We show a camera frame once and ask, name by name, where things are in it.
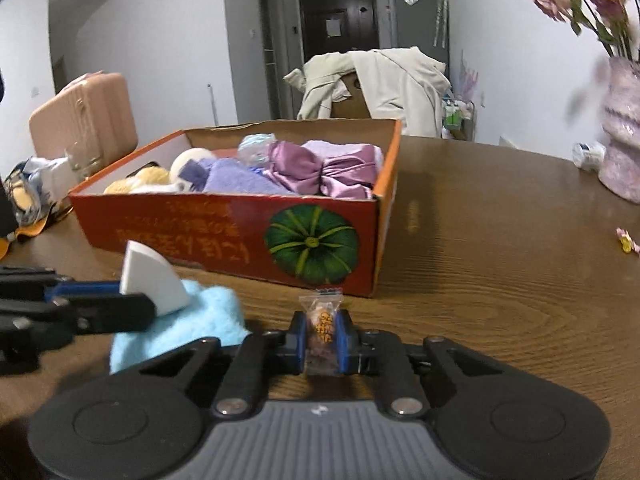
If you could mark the beige coat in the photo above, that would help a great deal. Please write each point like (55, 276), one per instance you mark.
(400, 90)

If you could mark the purple flower wall decor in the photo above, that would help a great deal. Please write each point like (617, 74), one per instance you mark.
(469, 80)

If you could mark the lavender towel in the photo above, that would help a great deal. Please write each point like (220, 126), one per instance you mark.
(235, 180)

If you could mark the small clear jar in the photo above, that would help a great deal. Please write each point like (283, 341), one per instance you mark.
(589, 155)

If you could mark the small pink yellow candy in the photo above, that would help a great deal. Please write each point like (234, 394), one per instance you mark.
(627, 240)

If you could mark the pink textured vase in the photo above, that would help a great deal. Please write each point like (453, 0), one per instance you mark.
(622, 130)

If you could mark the clear teal item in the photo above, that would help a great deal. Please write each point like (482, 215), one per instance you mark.
(255, 144)

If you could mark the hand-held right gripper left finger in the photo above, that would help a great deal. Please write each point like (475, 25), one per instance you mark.
(298, 337)

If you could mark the grey refrigerator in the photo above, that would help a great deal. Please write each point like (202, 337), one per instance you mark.
(415, 25)

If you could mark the grey room door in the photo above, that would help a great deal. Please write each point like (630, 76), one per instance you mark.
(270, 50)

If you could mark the red cardboard box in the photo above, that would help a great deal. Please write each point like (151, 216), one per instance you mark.
(200, 230)

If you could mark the purple satin cloth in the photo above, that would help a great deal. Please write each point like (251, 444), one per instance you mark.
(300, 170)

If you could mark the white wedge sponge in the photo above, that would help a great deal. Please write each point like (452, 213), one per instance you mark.
(150, 280)

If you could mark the dark entrance door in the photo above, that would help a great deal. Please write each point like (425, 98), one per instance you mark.
(345, 20)

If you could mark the brown cardboard box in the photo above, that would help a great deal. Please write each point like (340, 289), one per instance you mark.
(352, 102)

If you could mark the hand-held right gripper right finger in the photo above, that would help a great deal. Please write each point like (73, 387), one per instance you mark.
(342, 340)

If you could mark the pink ribbed suitcase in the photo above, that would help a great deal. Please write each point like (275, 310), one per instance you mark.
(85, 115)

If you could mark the pink artificial flowers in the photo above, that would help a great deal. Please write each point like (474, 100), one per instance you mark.
(600, 0)

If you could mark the yellow white plush toy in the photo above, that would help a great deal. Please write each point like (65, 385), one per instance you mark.
(147, 177)

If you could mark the silver hanging ribbon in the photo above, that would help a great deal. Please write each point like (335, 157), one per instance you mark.
(441, 12)

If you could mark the light blue fluffy towel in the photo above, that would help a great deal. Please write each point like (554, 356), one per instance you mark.
(210, 315)

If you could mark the clear candy packet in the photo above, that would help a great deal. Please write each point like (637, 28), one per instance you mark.
(321, 330)

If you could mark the thin white stand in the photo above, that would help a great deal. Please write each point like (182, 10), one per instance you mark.
(213, 105)

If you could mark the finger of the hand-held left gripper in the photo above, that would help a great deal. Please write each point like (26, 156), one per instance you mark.
(85, 289)
(115, 312)

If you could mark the shelf with green bottles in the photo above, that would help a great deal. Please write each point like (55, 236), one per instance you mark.
(457, 117)

